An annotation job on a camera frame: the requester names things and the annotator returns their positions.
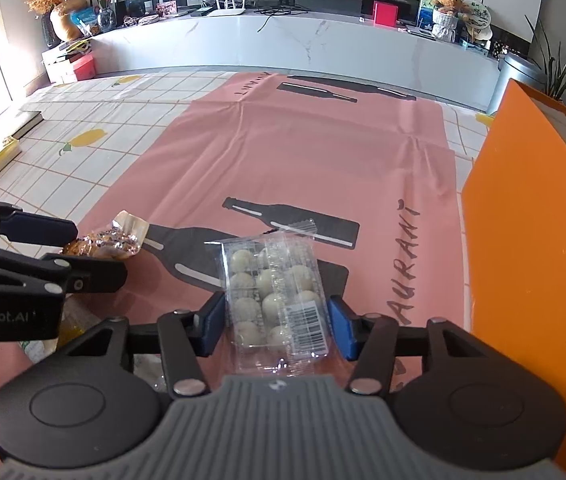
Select red white storage box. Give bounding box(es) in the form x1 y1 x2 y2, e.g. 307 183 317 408
42 38 96 84

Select teddy bear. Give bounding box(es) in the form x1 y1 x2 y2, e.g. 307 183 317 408
432 0 464 44

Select dried orange flowers vase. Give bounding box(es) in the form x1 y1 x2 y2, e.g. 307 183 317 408
25 0 62 49

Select silver trash can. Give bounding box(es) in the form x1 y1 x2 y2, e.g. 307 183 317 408
486 52 547 115

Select white wifi router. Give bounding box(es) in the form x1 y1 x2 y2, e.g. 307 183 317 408
208 0 246 18

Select red box on console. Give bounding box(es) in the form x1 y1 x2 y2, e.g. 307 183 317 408
372 0 399 28

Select dark flat book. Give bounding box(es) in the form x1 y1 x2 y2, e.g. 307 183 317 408
0 107 46 187

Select pink bottle-print mat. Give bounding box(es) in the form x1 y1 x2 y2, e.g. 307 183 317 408
0 70 474 480

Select potted long-leaf plant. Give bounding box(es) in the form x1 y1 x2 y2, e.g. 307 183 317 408
525 15 566 101

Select orange cardboard box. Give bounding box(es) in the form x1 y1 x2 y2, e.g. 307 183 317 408
459 78 566 480

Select clear tray white balls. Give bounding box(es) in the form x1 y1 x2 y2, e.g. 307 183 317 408
207 220 332 377

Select white tv console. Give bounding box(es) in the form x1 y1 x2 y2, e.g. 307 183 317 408
91 13 499 110

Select brown plush toy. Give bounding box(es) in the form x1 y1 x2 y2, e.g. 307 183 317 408
50 0 88 41

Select brown round-label snack bag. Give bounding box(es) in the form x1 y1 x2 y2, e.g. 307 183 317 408
62 210 149 260

